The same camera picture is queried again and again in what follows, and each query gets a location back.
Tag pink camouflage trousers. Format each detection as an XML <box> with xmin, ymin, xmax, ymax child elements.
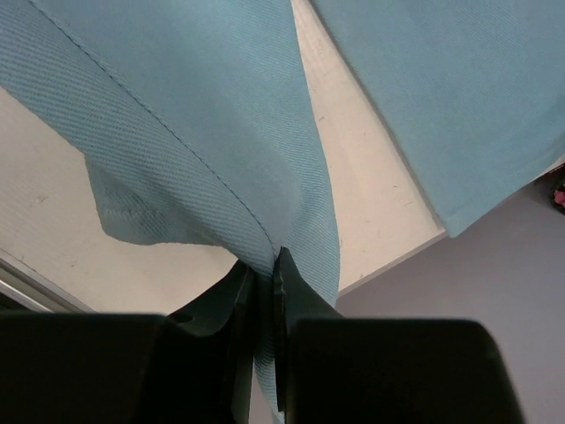
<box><xmin>549</xmin><ymin>165</ymin><xmax>565</xmax><ymax>215</ymax></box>

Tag light blue trousers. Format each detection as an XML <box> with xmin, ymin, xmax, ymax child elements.
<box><xmin>0</xmin><ymin>0</ymin><xmax>565</xmax><ymax>424</ymax></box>

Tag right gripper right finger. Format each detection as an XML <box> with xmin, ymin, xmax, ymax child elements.
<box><xmin>272</xmin><ymin>247</ymin><xmax>342</xmax><ymax>419</ymax></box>

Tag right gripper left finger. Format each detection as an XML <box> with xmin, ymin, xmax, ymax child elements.
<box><xmin>169</xmin><ymin>261</ymin><xmax>256</xmax><ymax>423</ymax></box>

